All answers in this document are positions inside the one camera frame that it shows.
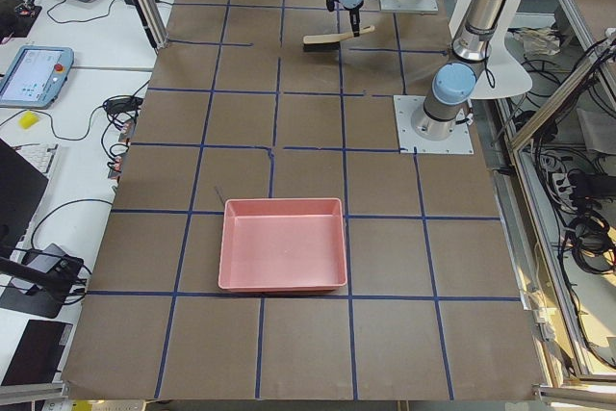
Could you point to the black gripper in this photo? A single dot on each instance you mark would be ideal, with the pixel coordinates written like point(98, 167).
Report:
point(353, 13)

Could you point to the cream hand brush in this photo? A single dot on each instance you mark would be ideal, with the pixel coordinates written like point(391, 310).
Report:
point(332, 42)

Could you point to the pink plastic bin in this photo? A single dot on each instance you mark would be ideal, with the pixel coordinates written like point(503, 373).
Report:
point(282, 245)

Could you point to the white chair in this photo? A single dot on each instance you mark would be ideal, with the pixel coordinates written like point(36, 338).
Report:
point(511, 79)

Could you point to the black power adapter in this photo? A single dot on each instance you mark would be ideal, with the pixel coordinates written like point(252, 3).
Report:
point(122, 104)

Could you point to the near blue teach pendant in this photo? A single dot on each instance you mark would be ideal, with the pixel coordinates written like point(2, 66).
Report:
point(36, 77)

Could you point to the yellow sponge block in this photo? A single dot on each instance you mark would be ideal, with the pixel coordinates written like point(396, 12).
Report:
point(28, 119)

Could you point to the white keyboard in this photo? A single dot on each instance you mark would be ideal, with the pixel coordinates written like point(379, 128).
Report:
point(42, 156)

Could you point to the black monitor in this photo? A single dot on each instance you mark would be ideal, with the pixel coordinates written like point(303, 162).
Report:
point(22, 188)

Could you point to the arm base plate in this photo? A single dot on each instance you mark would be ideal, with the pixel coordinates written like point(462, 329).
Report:
point(409, 6)
point(418, 134)

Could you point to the black camera stand base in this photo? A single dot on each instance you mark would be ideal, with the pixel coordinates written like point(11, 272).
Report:
point(42, 282)

